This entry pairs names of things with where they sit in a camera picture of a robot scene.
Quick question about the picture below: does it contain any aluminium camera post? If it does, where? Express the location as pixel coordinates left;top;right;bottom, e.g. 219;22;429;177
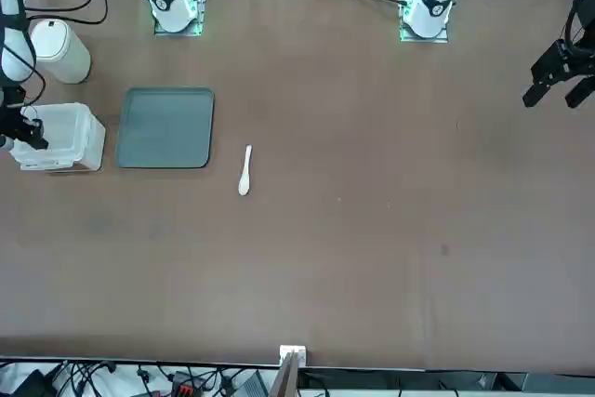
278;344;308;397

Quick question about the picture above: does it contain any dark grey rectangular tray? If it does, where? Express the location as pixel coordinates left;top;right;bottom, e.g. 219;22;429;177
113;86;217;170

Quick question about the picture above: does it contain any light wooden spoon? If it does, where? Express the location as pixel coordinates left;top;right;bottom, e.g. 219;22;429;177
237;144;255;197

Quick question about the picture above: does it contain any white container tub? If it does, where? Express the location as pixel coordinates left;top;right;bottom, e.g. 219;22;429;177
20;154;104;175

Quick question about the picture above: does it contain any white round lidded bin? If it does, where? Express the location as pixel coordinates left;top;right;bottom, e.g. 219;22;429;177
29;19;93;86

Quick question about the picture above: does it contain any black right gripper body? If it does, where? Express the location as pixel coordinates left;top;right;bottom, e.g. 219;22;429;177
0;107;29;141

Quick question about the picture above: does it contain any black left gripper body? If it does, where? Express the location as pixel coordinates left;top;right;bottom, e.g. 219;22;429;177
560;0;595;76

